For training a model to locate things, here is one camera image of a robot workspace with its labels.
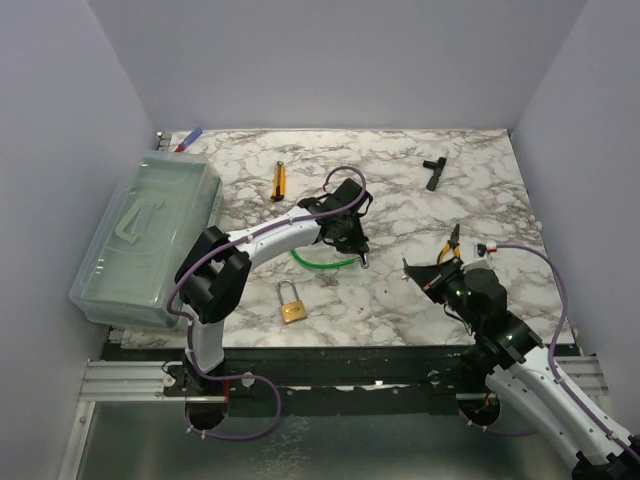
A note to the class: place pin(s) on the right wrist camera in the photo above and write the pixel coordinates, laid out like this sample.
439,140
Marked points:
482,257

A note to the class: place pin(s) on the black T-shaped tool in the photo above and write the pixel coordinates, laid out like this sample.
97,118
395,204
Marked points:
437,168

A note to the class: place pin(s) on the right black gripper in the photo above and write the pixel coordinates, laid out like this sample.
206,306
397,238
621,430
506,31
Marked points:
431,277

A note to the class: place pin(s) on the yellow utility knife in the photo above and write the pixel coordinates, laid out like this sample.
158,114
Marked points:
279,182

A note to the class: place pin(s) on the aluminium extrusion rail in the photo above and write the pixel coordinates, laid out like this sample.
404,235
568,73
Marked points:
122,381

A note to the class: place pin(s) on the green cable lock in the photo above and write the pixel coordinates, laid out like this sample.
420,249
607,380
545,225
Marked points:
320,264

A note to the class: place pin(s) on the brass padlock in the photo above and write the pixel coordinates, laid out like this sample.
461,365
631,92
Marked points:
290,311

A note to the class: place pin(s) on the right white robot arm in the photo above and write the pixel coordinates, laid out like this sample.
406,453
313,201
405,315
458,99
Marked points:
509,359

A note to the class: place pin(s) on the yellow handled pliers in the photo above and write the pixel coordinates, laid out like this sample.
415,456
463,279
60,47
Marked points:
452,245

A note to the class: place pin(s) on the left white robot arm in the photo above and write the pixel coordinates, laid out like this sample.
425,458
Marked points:
210,282

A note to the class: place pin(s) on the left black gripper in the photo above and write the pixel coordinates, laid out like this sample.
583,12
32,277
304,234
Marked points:
357,244

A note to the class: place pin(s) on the clear plastic storage box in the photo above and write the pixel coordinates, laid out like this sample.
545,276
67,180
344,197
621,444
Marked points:
152,221

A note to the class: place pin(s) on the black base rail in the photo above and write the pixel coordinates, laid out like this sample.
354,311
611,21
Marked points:
321,381

